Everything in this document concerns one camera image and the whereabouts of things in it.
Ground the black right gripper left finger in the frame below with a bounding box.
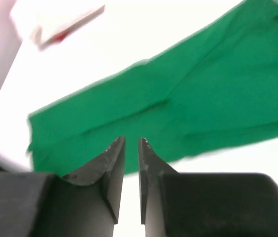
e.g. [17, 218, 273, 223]
[0, 137, 126, 237]

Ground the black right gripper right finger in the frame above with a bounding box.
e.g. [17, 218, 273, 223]
[138, 138, 278, 237]

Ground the green t shirt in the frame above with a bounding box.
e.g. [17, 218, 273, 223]
[28, 0, 278, 176]

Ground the red t shirt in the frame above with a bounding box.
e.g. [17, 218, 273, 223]
[53, 33, 67, 42]

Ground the white t shirt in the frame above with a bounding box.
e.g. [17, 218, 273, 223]
[31, 3, 105, 50]

